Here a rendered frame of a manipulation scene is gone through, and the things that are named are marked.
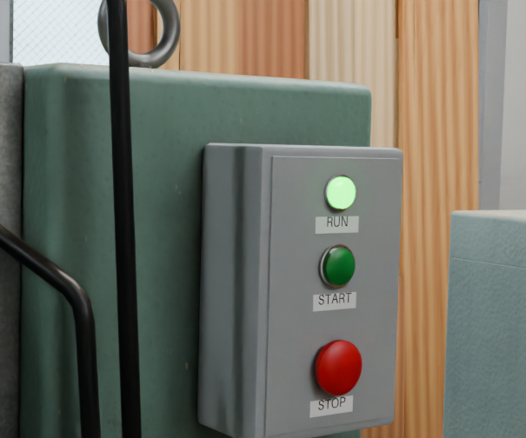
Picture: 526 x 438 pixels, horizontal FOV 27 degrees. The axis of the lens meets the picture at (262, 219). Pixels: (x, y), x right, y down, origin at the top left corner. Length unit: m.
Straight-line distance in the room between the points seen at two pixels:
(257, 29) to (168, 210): 1.62
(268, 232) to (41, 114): 0.13
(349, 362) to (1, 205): 0.20
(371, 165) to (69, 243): 0.17
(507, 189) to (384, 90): 0.54
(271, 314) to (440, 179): 1.88
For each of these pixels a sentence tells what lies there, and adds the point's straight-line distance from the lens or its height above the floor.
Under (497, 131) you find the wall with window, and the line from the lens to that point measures 2.78.
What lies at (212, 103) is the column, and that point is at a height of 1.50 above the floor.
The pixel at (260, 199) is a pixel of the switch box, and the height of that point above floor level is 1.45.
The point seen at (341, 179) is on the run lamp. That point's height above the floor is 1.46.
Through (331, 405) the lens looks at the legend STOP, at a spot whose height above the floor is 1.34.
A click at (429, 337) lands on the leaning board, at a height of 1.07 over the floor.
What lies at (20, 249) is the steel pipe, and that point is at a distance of 0.58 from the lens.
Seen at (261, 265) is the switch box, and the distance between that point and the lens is 0.57.
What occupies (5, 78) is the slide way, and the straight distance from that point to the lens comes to 0.60.
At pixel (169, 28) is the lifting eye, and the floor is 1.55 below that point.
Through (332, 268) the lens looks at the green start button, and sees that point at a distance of 0.59.
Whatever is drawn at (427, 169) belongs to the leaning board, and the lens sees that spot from 2.41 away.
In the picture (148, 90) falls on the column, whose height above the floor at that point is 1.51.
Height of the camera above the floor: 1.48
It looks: 4 degrees down
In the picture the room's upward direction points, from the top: 1 degrees clockwise
